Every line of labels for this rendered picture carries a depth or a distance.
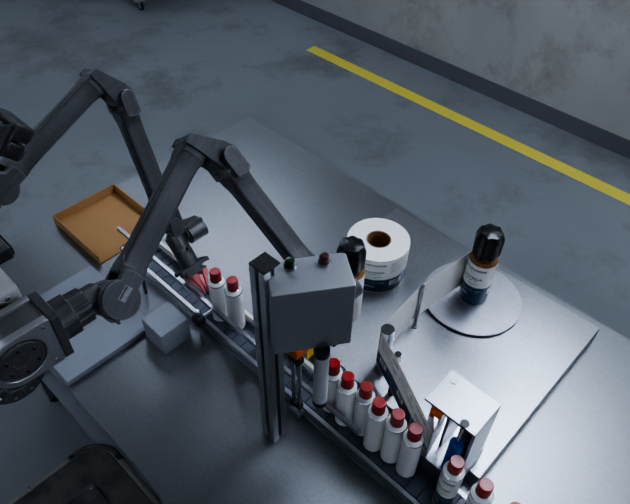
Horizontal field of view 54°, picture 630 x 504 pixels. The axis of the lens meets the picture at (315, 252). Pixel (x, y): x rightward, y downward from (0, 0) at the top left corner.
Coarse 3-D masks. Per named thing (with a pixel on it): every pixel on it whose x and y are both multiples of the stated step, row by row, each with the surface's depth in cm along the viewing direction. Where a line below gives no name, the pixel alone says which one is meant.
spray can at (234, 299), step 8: (232, 280) 173; (232, 288) 173; (240, 288) 176; (232, 296) 174; (240, 296) 176; (232, 304) 177; (240, 304) 178; (232, 312) 179; (240, 312) 180; (232, 320) 182; (240, 320) 183
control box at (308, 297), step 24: (312, 264) 124; (336, 264) 124; (288, 288) 119; (312, 288) 119; (336, 288) 120; (288, 312) 122; (312, 312) 123; (336, 312) 125; (288, 336) 127; (312, 336) 129; (336, 336) 130
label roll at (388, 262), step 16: (368, 224) 199; (384, 224) 199; (368, 240) 198; (384, 240) 199; (400, 240) 194; (368, 256) 189; (384, 256) 189; (400, 256) 189; (368, 272) 192; (384, 272) 191; (400, 272) 195; (368, 288) 197; (384, 288) 196
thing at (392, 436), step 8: (392, 416) 143; (400, 416) 143; (392, 424) 145; (400, 424) 144; (384, 432) 149; (392, 432) 145; (400, 432) 145; (384, 440) 151; (392, 440) 148; (400, 440) 148; (384, 448) 153; (392, 448) 151; (384, 456) 155; (392, 456) 153
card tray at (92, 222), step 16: (96, 192) 233; (112, 192) 238; (80, 208) 230; (96, 208) 231; (112, 208) 232; (128, 208) 232; (64, 224) 225; (80, 224) 225; (96, 224) 225; (112, 224) 225; (128, 224) 225; (80, 240) 214; (96, 240) 219; (112, 240) 219; (96, 256) 209; (112, 256) 214
